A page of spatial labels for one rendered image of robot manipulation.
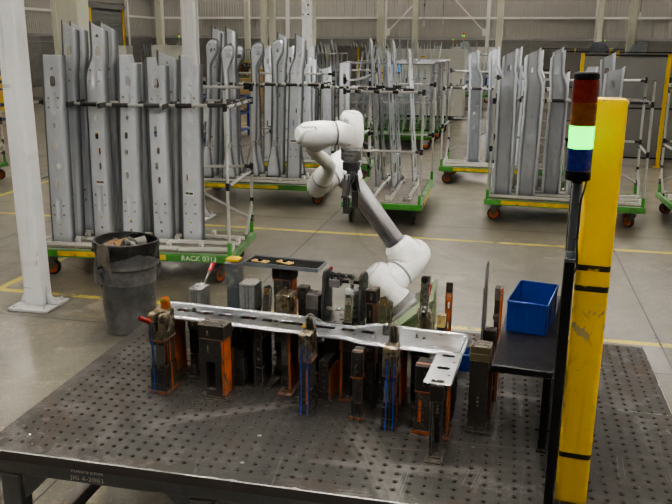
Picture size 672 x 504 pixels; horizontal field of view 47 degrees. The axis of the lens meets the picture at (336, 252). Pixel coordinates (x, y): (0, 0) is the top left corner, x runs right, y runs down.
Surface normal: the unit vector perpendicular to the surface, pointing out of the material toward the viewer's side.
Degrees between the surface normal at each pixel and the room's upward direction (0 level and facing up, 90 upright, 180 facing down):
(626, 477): 0
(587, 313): 90
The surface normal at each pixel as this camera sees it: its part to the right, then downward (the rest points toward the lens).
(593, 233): -0.33, 0.25
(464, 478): 0.00, -0.96
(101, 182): -0.10, 0.20
